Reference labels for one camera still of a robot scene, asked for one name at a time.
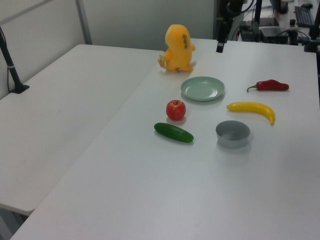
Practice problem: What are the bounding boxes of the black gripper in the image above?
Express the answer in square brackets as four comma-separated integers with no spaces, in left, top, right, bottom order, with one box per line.
[216,15,235,54]

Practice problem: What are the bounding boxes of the red apple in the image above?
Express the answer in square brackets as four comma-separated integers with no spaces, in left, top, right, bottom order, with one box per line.
[165,99,187,122]

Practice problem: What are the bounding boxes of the grey metal bowl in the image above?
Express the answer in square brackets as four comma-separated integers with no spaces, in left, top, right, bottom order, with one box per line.
[215,120,251,149]

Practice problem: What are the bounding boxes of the dark equipment box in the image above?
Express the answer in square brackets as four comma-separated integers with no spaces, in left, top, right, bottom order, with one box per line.
[239,20,261,42]

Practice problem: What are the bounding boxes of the orange plush dinosaur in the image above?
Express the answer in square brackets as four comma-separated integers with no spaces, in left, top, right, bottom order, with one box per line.
[157,23,197,73]

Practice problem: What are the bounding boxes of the pale green plate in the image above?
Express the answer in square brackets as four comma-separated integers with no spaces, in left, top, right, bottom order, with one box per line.
[180,76,226,102]

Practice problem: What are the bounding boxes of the black vertical pole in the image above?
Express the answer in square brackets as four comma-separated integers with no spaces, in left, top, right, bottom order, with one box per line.
[254,0,263,24]

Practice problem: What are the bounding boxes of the black electronics box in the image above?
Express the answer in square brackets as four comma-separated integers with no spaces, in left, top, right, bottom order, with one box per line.
[259,26,291,45]

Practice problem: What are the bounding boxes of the red chili pepper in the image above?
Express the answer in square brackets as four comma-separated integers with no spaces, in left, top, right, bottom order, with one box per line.
[246,79,290,93]

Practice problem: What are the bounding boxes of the yellow banana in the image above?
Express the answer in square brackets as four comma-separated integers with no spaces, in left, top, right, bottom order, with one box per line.
[226,101,276,126]

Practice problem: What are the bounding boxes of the black keyboard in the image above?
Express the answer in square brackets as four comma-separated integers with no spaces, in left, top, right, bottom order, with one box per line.
[294,5,317,28]

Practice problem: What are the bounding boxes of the black clamp stand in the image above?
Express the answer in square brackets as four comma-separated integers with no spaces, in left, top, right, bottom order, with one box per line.
[303,0,320,53]

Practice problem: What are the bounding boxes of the green cucumber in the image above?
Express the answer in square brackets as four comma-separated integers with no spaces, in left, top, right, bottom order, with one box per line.
[153,122,195,144]

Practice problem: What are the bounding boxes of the black camera pole with base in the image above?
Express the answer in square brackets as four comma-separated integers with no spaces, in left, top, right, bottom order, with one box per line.
[0,26,30,94]

